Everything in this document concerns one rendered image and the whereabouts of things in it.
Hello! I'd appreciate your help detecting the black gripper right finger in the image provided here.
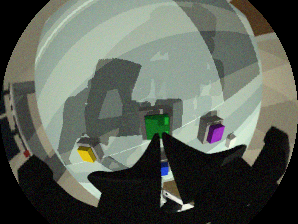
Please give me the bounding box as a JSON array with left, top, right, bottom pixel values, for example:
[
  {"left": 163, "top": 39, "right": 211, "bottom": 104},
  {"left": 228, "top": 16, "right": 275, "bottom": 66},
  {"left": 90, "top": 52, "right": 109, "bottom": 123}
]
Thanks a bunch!
[{"left": 161, "top": 132, "right": 247, "bottom": 205}]

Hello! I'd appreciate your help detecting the purple button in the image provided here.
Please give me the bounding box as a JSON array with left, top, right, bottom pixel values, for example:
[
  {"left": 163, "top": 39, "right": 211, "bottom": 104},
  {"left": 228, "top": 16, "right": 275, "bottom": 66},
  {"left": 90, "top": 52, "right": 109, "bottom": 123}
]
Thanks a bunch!
[{"left": 197, "top": 116, "right": 225, "bottom": 144}]

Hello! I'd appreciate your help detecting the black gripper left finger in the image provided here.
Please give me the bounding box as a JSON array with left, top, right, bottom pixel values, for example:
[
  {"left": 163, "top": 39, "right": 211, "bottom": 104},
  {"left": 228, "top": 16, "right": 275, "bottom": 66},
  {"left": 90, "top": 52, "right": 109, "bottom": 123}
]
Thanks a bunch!
[{"left": 88, "top": 132, "right": 162, "bottom": 209}]

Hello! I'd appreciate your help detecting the blue button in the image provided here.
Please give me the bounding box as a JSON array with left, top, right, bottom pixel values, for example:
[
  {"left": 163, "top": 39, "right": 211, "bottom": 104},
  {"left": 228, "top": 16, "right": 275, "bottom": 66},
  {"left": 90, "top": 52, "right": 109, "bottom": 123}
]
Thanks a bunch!
[{"left": 161, "top": 151, "right": 170, "bottom": 176}]

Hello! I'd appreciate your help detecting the green button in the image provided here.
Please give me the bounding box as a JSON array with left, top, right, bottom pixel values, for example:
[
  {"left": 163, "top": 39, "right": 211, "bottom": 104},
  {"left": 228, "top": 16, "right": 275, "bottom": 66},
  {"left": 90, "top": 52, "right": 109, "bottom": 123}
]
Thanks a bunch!
[{"left": 138, "top": 104, "right": 173, "bottom": 140}]

